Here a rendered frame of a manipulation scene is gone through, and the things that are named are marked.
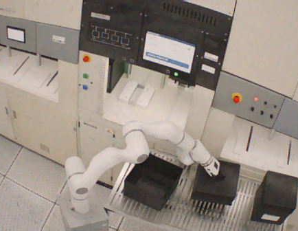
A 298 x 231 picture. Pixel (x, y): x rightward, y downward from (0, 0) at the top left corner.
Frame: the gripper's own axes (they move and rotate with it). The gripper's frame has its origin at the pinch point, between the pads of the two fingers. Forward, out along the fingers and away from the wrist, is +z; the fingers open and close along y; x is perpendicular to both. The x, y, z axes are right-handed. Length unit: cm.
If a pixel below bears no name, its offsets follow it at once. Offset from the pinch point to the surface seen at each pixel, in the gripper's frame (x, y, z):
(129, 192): 47, -18, -27
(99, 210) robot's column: 63, -34, -32
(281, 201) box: -38, -17, 32
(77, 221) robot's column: 71, -49, -41
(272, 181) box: -30.9, -0.9, 24.9
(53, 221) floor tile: 150, -22, -12
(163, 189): 36.9, -5.6, -8.1
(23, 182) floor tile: 180, 7, -42
